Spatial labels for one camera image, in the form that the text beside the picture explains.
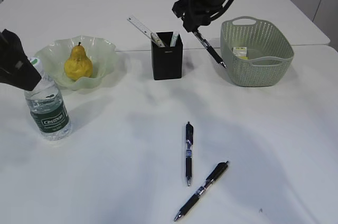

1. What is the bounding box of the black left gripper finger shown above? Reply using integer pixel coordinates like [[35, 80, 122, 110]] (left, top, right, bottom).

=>
[[7, 49, 42, 91]]

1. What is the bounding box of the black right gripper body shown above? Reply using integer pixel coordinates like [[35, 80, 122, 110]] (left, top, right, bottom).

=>
[[172, 0, 225, 26]]

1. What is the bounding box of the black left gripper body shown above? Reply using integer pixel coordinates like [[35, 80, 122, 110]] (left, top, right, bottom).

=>
[[1, 29, 24, 86]]

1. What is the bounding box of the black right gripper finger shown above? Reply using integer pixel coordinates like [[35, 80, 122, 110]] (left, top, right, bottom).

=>
[[182, 14, 202, 33]]

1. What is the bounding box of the teal utility knife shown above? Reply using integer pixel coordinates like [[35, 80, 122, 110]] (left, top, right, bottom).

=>
[[170, 31, 179, 47]]

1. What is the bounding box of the black gel pen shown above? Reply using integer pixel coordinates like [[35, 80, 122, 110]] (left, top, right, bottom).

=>
[[193, 29, 227, 69], [185, 122, 193, 186], [174, 161, 230, 222]]

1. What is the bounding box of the yellow utility knife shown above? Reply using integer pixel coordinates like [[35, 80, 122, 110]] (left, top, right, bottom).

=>
[[151, 33, 165, 48]]

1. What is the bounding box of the clear water bottle green label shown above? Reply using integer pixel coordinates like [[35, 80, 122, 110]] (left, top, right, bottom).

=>
[[24, 57, 72, 141]]

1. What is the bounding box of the yellow pear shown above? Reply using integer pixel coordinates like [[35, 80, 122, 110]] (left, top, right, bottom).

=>
[[64, 42, 93, 81]]

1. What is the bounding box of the yellow plastic packaging waste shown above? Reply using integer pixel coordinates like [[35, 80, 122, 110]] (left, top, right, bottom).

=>
[[232, 46, 248, 60]]

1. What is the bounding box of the clear plastic ruler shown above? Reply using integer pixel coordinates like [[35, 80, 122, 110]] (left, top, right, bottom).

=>
[[127, 15, 152, 39]]

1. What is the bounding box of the black square pen holder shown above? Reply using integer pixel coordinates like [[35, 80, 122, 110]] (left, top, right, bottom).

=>
[[152, 32, 183, 80]]

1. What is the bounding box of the frosted green wavy glass plate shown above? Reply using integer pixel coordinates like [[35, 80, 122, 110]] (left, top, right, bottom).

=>
[[34, 35, 117, 90]]

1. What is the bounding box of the green woven plastic basket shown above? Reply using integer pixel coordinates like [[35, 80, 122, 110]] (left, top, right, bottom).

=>
[[220, 16, 294, 87]]

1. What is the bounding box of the black gel pen front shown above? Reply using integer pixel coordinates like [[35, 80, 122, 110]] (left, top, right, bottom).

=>
[[174, 161, 230, 222]]

